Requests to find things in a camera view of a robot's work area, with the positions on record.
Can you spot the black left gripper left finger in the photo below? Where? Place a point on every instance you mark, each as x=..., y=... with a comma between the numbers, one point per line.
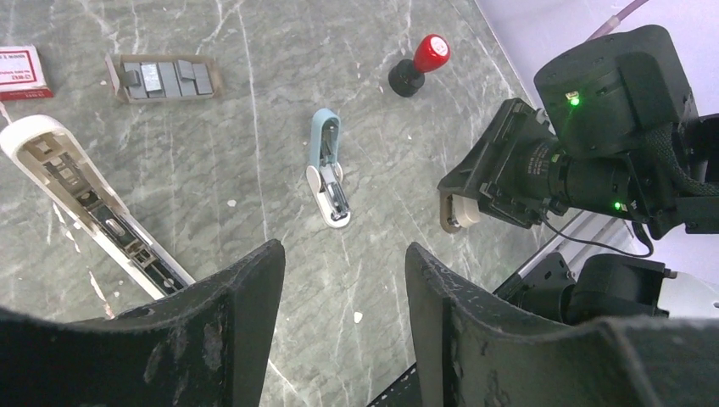
x=207, y=345

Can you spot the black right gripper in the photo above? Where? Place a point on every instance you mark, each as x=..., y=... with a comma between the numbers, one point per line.
x=619, y=134

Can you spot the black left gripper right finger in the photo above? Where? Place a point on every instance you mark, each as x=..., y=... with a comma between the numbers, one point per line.
x=474, y=349

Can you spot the beige brown small stapler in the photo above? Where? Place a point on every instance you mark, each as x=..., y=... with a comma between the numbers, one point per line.
x=457, y=212

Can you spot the long white stapler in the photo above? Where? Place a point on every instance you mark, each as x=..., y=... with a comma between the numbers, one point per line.
x=48, y=153

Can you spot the cardboard tray with staples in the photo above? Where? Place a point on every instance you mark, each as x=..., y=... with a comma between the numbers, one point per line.
x=154, y=78

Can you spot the red white staple box sleeve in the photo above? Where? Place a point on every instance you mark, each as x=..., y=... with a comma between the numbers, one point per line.
x=22, y=74

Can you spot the red black stamp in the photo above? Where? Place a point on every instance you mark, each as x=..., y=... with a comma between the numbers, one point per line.
x=407, y=77

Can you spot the aluminium rail frame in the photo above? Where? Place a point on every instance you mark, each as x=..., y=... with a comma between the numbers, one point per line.
x=582, y=233

